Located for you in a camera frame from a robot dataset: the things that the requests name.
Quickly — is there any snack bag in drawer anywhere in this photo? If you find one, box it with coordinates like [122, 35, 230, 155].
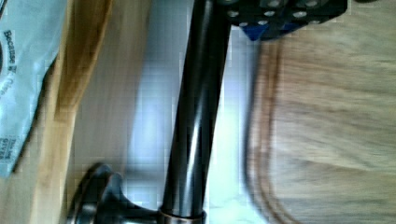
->
[0, 0, 67, 178]

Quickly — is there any light wooden drawer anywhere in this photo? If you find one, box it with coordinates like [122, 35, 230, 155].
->
[0, 0, 269, 224]

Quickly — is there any dark wooden cutting board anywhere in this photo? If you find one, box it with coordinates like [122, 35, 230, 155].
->
[246, 0, 396, 224]

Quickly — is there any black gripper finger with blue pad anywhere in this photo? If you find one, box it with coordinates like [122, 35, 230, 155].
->
[216, 0, 347, 41]

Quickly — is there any dark metal drawer handle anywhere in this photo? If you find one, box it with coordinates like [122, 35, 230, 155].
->
[66, 0, 231, 224]

